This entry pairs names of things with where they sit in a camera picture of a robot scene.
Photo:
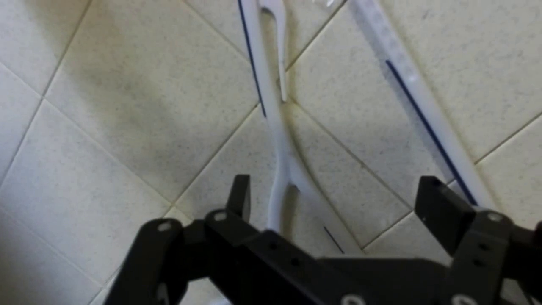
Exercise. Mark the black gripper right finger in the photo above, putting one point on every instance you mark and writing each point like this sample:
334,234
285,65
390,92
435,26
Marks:
485,255

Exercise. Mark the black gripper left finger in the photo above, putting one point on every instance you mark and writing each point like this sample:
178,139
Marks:
225,265

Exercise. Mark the white coat hanger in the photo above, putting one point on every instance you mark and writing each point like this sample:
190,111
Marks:
276,129

